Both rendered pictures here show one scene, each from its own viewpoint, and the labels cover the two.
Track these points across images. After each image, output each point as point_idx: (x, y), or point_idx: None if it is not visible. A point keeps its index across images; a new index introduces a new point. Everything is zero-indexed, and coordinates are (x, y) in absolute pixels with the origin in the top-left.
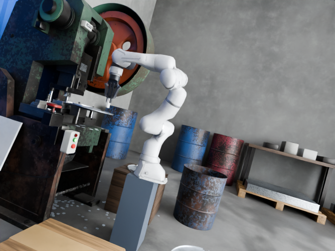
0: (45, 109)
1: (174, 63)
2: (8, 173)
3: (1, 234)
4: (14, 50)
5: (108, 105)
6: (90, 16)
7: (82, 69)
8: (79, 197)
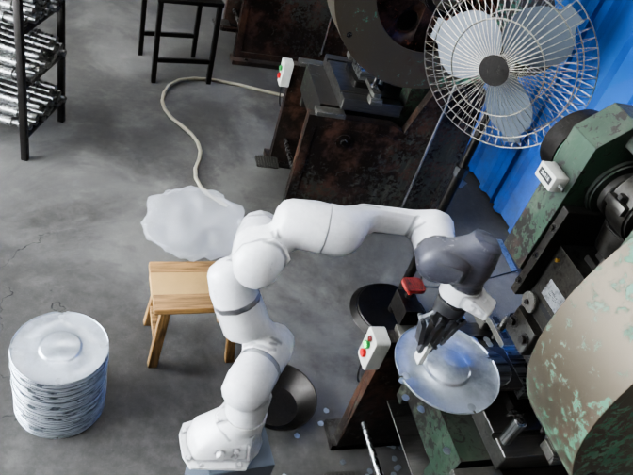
0: (473, 326)
1: (274, 215)
2: None
3: (348, 401)
4: None
5: (417, 355)
6: (585, 157)
7: (547, 300)
8: (346, 473)
